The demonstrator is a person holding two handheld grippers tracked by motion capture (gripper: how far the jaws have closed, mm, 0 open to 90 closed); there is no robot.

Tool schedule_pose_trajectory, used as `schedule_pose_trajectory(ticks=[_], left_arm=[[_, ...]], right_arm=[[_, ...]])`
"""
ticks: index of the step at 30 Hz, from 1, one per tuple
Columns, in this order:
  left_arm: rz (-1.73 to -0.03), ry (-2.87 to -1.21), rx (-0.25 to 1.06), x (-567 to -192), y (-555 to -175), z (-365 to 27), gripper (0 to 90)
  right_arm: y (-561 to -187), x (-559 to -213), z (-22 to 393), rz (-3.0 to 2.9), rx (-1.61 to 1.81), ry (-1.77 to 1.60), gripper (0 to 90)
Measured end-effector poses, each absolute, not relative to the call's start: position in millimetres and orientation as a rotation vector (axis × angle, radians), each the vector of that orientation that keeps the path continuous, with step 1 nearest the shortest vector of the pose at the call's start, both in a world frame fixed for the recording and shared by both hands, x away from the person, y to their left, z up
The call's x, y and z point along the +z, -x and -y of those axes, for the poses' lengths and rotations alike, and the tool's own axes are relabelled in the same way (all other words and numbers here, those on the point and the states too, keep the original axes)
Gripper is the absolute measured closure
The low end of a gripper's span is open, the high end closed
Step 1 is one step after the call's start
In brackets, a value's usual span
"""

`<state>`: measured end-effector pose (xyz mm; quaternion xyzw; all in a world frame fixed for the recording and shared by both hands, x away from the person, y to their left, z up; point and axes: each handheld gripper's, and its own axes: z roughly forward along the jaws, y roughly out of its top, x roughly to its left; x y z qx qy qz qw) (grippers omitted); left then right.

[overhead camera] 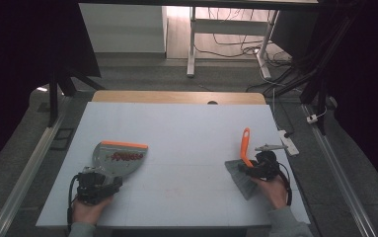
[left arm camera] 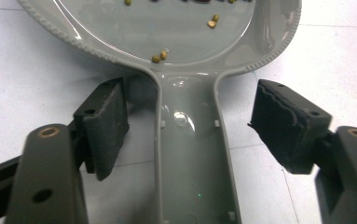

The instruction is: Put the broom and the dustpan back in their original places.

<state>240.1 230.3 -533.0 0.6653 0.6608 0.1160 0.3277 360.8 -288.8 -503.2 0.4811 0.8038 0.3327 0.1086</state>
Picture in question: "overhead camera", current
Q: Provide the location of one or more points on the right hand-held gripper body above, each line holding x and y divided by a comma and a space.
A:
268, 166

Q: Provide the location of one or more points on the aluminium rail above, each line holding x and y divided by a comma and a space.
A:
339, 171
28, 171

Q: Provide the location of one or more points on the white desk frame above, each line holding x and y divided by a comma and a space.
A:
229, 26

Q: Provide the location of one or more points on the wooden table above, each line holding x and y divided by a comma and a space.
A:
176, 97

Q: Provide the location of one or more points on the black plug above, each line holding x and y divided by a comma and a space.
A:
287, 134

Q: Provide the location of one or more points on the small white adapter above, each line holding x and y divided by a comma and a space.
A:
312, 118

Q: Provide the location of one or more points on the white cabinet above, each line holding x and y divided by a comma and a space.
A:
124, 28

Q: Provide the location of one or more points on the white cover board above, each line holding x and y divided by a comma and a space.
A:
183, 197

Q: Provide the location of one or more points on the white power strip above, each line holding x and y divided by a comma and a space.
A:
290, 143

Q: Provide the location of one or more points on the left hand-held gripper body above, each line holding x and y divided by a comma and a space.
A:
92, 186

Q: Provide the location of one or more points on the black rectangular floor frame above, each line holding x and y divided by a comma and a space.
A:
62, 139

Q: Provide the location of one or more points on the black curtain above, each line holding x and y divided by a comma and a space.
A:
15, 65
370, 82

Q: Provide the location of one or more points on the black metal stand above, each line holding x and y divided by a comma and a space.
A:
54, 98
321, 89

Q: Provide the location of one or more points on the person's left hand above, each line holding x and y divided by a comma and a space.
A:
88, 214

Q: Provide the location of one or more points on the person's right hand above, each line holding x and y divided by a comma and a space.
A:
273, 192

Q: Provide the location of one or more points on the grey dustpan with orange edge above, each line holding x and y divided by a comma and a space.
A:
117, 164

